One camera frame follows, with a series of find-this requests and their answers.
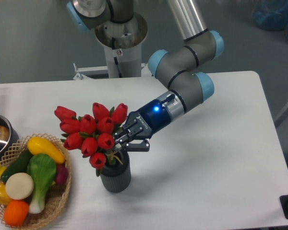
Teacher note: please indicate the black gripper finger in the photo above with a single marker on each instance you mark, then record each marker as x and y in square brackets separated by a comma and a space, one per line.
[122, 136]
[144, 146]

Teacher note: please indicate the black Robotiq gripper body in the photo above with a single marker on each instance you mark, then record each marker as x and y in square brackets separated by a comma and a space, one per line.
[146, 121]

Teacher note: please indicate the red tulip bouquet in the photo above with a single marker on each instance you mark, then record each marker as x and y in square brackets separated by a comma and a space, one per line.
[93, 134]

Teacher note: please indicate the beige round bun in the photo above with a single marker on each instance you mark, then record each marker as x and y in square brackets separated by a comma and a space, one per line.
[19, 186]

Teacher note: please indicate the dark grey ribbed vase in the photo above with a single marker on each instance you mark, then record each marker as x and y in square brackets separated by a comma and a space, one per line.
[117, 177]

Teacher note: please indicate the dark green cucumber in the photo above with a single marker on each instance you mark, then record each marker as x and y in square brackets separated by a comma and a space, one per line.
[17, 166]

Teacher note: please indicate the yellow squash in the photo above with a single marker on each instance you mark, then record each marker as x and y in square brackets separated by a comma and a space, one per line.
[38, 145]

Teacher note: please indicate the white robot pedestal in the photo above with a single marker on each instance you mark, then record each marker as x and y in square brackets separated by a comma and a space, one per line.
[122, 43]

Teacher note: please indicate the purple red radish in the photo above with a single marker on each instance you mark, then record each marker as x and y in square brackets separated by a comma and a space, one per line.
[61, 174]

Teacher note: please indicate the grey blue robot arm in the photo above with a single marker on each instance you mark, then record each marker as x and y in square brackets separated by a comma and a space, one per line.
[186, 88]

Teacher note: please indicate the yellow bell pepper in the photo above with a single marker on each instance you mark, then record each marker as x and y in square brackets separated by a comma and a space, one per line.
[4, 198]

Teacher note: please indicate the green bok choy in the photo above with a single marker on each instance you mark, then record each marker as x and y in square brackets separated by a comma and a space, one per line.
[42, 169]

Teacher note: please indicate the orange fruit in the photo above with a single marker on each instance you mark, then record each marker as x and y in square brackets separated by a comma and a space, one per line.
[15, 213]

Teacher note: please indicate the woven wicker basket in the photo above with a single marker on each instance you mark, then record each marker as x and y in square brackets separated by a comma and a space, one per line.
[56, 196]

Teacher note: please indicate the blue plastic bag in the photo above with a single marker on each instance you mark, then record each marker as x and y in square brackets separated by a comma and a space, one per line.
[271, 15]

